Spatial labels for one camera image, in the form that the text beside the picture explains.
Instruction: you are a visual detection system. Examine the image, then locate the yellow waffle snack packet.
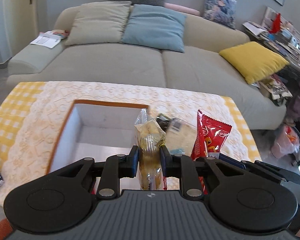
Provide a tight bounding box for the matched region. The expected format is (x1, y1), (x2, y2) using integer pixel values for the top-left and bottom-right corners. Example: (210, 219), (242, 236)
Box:
(134, 108), (166, 191)

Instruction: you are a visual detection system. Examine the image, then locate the pink plastic bag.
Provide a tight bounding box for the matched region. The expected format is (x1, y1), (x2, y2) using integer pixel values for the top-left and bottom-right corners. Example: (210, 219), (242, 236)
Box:
(271, 125), (300, 159)

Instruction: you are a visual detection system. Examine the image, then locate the white lace tablecloth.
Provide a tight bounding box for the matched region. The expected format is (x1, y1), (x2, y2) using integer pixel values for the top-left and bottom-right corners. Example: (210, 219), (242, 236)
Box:
(0, 81), (260, 205)

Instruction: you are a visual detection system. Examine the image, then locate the orange cardboard box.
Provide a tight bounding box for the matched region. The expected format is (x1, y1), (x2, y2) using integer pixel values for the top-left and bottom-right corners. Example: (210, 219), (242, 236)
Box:
(47, 99), (149, 172)

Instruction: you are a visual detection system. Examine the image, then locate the red snack packet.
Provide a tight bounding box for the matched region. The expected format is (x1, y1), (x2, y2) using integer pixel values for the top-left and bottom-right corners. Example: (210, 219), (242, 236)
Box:
(191, 109), (232, 195)

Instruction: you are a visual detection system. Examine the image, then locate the wooden door with cross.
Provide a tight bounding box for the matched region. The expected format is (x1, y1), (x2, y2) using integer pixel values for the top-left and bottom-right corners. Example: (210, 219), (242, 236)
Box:
(3, 0), (38, 56)

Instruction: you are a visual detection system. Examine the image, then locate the pink cushion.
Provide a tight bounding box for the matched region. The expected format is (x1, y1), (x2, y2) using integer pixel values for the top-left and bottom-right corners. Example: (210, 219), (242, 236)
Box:
(164, 3), (200, 16)

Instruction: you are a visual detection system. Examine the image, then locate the cluttered side shelf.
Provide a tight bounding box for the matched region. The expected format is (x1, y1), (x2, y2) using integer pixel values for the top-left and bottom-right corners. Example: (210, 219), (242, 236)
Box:
(242, 7), (300, 93)

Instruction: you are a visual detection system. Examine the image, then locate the white booklet on armrest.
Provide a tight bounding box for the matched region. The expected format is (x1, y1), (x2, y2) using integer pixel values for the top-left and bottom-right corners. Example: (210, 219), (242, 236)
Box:
(30, 29), (69, 49)

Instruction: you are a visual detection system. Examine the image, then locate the yellow checked tablecloth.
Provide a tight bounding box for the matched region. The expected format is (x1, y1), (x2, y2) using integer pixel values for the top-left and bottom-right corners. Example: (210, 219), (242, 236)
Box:
(0, 81), (263, 203)

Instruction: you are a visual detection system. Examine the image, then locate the sliced bread bag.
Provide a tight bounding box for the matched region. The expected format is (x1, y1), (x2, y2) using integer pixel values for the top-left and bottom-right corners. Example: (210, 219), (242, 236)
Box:
(156, 114), (197, 156)

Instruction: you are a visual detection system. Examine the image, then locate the blue patterned cushion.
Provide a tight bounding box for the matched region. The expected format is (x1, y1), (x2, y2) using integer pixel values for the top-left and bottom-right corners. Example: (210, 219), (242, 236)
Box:
(203, 0), (237, 29)

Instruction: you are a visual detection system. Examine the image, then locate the beige cushion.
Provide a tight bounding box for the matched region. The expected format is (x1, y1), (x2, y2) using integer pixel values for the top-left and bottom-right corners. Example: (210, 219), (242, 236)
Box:
(65, 1), (132, 46)

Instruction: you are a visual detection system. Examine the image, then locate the beige fabric sofa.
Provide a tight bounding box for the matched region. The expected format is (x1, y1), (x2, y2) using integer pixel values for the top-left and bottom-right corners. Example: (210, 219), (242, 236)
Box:
(7, 15), (286, 130)

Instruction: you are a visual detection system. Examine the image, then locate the yellow cushion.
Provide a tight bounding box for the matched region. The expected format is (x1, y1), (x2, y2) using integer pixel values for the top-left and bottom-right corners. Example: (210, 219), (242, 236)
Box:
(219, 42), (289, 85)

